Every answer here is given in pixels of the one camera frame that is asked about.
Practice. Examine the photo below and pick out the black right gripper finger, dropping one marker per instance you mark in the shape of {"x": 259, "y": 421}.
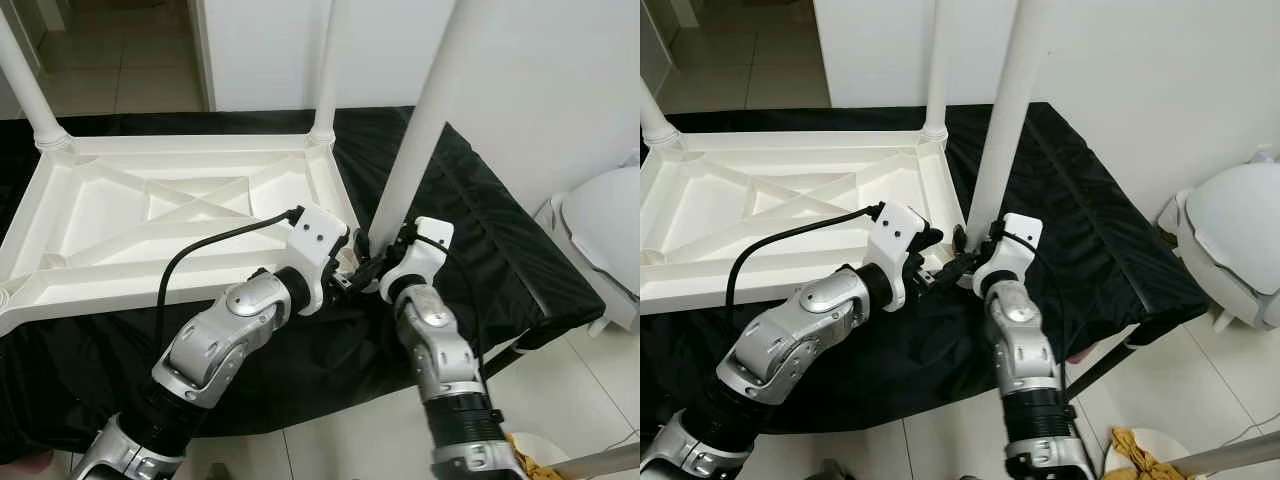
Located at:
{"x": 364, "y": 247}
{"x": 959, "y": 240}

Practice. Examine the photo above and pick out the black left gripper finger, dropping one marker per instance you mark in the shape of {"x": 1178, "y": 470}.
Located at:
{"x": 932, "y": 240}
{"x": 349, "y": 244}
{"x": 362, "y": 278}
{"x": 952, "y": 272}

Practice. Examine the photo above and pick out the white plastic table leg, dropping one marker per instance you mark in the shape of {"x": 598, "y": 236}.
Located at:
{"x": 35, "y": 90}
{"x": 1015, "y": 100}
{"x": 936, "y": 70}
{"x": 430, "y": 110}
{"x": 658, "y": 125}
{"x": 325, "y": 70}

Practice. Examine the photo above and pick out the white plastic table top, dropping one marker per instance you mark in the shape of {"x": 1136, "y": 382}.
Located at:
{"x": 740, "y": 215}
{"x": 100, "y": 220}

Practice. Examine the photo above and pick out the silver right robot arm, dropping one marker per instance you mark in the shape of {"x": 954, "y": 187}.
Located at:
{"x": 1025, "y": 350}
{"x": 445, "y": 350}

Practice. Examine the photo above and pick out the black tablecloth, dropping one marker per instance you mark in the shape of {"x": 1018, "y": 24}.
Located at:
{"x": 1110, "y": 220}
{"x": 500, "y": 230}

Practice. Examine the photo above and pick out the black metal table leg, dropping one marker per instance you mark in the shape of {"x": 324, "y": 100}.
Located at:
{"x": 505, "y": 360}
{"x": 1100, "y": 360}

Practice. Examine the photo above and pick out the silver robot left leg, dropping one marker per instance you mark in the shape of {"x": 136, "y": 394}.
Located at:
{"x": 832, "y": 471}

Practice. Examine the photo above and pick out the yellow crumpled cloth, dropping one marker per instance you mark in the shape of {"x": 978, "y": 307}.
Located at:
{"x": 1145, "y": 458}
{"x": 530, "y": 460}

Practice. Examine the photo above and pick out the grey metal pole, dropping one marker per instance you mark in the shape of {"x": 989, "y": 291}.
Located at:
{"x": 1230, "y": 452}
{"x": 600, "y": 458}

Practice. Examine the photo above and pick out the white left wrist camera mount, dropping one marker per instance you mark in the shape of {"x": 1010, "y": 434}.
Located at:
{"x": 318, "y": 240}
{"x": 895, "y": 235}

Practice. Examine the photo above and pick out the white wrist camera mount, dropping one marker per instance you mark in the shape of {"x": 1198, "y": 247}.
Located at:
{"x": 1012, "y": 250}
{"x": 895, "y": 235}
{"x": 318, "y": 240}
{"x": 425, "y": 255}

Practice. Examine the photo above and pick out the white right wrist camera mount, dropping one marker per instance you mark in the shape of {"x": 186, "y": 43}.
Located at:
{"x": 1012, "y": 250}
{"x": 425, "y": 255}

